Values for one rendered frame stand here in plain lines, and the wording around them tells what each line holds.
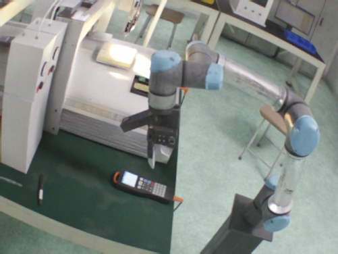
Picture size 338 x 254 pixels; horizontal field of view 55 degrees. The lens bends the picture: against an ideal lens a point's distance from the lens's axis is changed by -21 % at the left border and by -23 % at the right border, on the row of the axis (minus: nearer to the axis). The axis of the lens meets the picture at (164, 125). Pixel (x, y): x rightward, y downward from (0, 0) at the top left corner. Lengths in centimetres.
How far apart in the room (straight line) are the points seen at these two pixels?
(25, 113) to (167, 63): 43
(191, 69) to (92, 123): 50
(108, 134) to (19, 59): 56
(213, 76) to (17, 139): 62
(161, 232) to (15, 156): 54
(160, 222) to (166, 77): 47
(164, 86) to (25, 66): 40
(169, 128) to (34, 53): 47
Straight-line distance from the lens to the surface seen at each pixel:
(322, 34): 571
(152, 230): 122
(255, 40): 547
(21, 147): 119
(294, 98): 128
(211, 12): 380
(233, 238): 168
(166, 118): 113
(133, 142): 142
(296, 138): 117
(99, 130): 142
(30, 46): 100
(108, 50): 179
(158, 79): 104
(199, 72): 104
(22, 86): 106
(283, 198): 138
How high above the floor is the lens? 166
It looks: 33 degrees down
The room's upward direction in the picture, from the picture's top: 22 degrees clockwise
